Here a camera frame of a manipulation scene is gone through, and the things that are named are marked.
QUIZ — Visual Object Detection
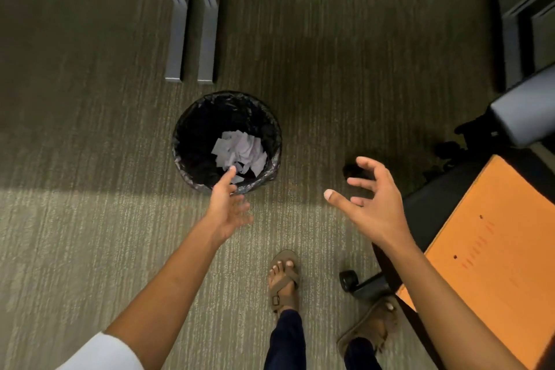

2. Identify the person's left hand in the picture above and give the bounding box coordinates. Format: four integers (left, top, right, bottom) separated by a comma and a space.
203, 165, 255, 250

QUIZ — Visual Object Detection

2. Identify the person's right hand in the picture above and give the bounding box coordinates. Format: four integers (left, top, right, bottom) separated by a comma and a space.
323, 156, 418, 252

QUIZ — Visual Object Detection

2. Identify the person's right forearm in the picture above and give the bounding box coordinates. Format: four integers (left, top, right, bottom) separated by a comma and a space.
382, 239, 528, 370

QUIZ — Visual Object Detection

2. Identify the person's left forearm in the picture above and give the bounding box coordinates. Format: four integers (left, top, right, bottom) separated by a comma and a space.
104, 219, 221, 370

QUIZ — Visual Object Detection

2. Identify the pile of torn paper pieces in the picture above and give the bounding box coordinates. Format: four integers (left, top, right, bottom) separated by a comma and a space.
211, 130, 269, 185

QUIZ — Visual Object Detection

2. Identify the black lined waste bin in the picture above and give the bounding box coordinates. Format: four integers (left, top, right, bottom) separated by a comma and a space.
172, 91, 283, 195

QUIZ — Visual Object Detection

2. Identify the black office chair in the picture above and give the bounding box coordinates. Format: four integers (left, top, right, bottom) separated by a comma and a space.
339, 63, 555, 370

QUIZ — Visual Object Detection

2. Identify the grey metal desk leg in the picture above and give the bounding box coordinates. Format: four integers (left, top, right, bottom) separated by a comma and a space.
149, 0, 193, 82
186, 0, 227, 84

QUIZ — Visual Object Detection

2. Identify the person's left leg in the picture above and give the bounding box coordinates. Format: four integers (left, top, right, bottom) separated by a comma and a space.
264, 309, 307, 370

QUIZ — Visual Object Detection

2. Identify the person's leg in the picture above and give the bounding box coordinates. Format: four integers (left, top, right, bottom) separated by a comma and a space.
344, 337, 382, 370
264, 309, 307, 370

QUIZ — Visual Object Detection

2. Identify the person's right leg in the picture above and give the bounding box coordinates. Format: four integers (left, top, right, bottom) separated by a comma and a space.
344, 337, 382, 370

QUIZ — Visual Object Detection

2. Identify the orange paper folder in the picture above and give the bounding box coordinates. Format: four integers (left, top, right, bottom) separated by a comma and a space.
395, 155, 555, 370

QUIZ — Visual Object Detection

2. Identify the grey chair armrest pad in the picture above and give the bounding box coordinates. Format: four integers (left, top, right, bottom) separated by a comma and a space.
489, 63, 555, 148

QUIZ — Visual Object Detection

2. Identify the white shirt sleeve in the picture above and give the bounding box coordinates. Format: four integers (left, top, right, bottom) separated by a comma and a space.
56, 332, 144, 370

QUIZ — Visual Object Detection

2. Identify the dark cabinet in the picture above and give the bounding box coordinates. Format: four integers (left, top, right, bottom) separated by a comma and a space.
483, 0, 555, 93

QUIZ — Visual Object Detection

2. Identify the brown strap sandal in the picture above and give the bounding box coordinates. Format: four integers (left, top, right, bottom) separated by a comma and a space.
337, 296, 400, 358
267, 249, 301, 315

